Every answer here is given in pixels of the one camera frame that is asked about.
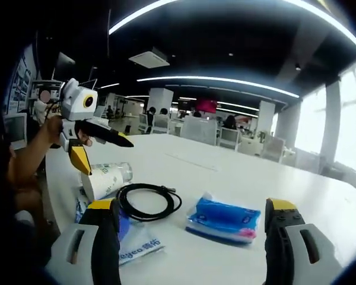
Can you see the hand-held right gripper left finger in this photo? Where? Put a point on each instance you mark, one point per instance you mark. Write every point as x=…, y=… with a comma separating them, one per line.
x=106, y=255

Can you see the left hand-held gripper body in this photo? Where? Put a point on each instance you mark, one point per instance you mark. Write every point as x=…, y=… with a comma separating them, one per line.
x=74, y=107

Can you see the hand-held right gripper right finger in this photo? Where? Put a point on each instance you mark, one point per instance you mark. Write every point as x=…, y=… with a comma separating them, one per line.
x=279, y=255

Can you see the white paper cup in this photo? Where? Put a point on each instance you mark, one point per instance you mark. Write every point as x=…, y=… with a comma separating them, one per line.
x=106, y=181

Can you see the blue tissue pack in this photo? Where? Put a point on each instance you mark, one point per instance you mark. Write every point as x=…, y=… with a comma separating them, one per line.
x=222, y=216

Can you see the group of white office chairs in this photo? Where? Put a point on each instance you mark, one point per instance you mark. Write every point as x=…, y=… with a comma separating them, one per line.
x=234, y=139

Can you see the person's left hand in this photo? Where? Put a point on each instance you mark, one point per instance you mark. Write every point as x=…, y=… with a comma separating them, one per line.
x=53, y=130

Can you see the black monitor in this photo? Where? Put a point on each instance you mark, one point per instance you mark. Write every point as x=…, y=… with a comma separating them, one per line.
x=63, y=66

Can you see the white office chair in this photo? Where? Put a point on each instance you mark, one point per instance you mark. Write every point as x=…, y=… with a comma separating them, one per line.
x=16, y=130

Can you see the person's own body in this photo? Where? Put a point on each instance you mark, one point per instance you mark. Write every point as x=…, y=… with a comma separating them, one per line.
x=26, y=243

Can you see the ceiling air conditioner unit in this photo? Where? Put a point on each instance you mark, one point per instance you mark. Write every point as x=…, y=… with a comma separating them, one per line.
x=149, y=58

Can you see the white table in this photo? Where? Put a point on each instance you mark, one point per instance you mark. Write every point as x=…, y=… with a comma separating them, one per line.
x=225, y=184

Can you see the red hanging screen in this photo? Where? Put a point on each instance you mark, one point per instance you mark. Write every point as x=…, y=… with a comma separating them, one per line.
x=206, y=106

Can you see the ceiling light strip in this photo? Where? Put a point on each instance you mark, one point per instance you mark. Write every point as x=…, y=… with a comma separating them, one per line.
x=136, y=17
x=329, y=20
x=219, y=80

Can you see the bright window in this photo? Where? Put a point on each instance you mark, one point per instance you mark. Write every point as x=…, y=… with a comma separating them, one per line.
x=353, y=118
x=311, y=121

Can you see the blue white wall posters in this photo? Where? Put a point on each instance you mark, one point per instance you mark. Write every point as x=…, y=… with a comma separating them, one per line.
x=20, y=86

